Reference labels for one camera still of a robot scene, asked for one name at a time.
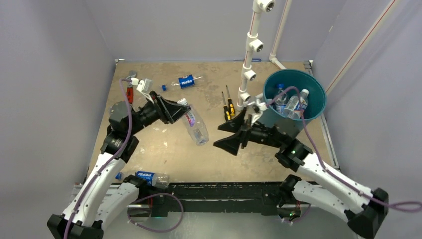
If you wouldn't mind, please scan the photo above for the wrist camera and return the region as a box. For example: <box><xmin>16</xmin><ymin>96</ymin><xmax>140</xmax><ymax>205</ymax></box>
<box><xmin>130</xmin><ymin>77</ymin><xmax>153</xmax><ymax>98</ymax></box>
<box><xmin>246</xmin><ymin>94</ymin><xmax>268</xmax><ymax>125</ymax></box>

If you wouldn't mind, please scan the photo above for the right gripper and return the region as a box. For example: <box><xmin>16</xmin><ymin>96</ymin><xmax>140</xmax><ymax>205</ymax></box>
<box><xmin>213</xmin><ymin>108</ymin><xmax>282</xmax><ymax>155</ymax></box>

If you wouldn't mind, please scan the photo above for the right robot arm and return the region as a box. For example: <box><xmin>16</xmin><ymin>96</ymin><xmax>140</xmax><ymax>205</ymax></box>
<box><xmin>214</xmin><ymin>110</ymin><xmax>389</xmax><ymax>239</ymax></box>

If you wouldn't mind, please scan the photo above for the white pipe on wall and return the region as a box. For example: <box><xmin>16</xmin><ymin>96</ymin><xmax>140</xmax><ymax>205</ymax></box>
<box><xmin>269</xmin><ymin>0</ymin><xmax>292</xmax><ymax>70</ymax></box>

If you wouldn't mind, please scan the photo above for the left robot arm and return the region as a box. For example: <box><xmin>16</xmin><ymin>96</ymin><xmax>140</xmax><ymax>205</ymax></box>
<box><xmin>47</xmin><ymin>91</ymin><xmax>191</xmax><ymax>239</ymax></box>

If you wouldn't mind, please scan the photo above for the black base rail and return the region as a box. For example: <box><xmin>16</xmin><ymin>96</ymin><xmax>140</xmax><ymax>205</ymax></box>
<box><xmin>130</xmin><ymin>182</ymin><xmax>298</xmax><ymax>217</ymax></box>

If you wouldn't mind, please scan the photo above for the clear bottle red logo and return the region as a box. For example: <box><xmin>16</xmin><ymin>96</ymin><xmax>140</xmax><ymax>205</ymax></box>
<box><xmin>177</xmin><ymin>98</ymin><xmax>209</xmax><ymax>146</ymax></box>

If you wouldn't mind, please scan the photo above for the left yellow-black screwdriver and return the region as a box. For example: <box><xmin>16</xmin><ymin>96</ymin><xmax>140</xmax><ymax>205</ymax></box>
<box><xmin>221</xmin><ymin>91</ymin><xmax>231</xmax><ymax>121</ymax></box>

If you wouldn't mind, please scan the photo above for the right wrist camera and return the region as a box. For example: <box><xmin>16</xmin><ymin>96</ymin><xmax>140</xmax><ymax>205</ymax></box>
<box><xmin>246</xmin><ymin>94</ymin><xmax>268</xmax><ymax>125</ymax></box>

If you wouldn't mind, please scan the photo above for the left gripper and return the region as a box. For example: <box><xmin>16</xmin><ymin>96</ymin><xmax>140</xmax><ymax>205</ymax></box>
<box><xmin>128</xmin><ymin>91</ymin><xmax>189</xmax><ymax>135</ymax></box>

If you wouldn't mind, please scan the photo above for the yellow-black screwdriver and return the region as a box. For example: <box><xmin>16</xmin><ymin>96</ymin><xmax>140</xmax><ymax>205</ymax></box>
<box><xmin>221</xmin><ymin>91</ymin><xmax>231</xmax><ymax>121</ymax></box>
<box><xmin>226</xmin><ymin>85</ymin><xmax>235</xmax><ymax>116</ymax></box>

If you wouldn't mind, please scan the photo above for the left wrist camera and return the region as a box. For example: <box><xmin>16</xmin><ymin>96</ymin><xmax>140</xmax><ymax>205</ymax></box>
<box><xmin>130</xmin><ymin>77</ymin><xmax>153</xmax><ymax>98</ymax></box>

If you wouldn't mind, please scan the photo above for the right yellow-black screwdriver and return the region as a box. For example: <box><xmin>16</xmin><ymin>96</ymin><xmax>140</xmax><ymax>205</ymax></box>
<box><xmin>226</xmin><ymin>85</ymin><xmax>235</xmax><ymax>116</ymax></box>

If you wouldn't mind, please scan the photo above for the white PVC pipe stand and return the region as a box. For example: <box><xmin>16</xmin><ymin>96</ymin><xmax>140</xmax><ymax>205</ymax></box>
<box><xmin>235</xmin><ymin>0</ymin><xmax>275</xmax><ymax>110</ymax></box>

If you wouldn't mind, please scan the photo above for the Pepsi bottle blue cap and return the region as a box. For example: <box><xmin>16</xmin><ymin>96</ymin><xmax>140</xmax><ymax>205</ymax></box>
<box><xmin>273</xmin><ymin>83</ymin><xmax>289</xmax><ymax>114</ymax></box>

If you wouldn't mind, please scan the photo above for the Pepsi bottle at back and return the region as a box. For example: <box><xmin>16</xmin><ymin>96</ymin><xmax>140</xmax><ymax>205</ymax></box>
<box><xmin>161</xmin><ymin>74</ymin><xmax>205</xmax><ymax>92</ymax></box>

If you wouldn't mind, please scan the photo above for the Pepsi bottle near base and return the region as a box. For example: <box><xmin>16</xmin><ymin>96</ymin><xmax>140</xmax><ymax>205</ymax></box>
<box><xmin>115</xmin><ymin>171</ymin><xmax>170</xmax><ymax>189</ymax></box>

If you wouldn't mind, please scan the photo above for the clear bottle blue-orange label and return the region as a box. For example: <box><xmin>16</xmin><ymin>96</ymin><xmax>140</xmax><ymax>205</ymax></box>
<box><xmin>281</xmin><ymin>89</ymin><xmax>309</xmax><ymax>120</ymax></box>

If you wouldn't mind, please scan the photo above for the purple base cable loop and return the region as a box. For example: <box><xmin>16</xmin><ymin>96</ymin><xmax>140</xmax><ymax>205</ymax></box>
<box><xmin>126</xmin><ymin>193</ymin><xmax>184</xmax><ymax>234</ymax></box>

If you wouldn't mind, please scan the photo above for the red handled adjustable wrench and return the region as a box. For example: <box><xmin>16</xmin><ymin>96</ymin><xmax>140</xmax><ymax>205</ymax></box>
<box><xmin>126</xmin><ymin>70</ymin><xmax>137</xmax><ymax>105</ymax></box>

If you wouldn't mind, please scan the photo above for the teal plastic bin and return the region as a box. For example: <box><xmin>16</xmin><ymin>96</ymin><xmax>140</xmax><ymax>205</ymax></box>
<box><xmin>258</xmin><ymin>69</ymin><xmax>327</xmax><ymax>131</ymax></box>

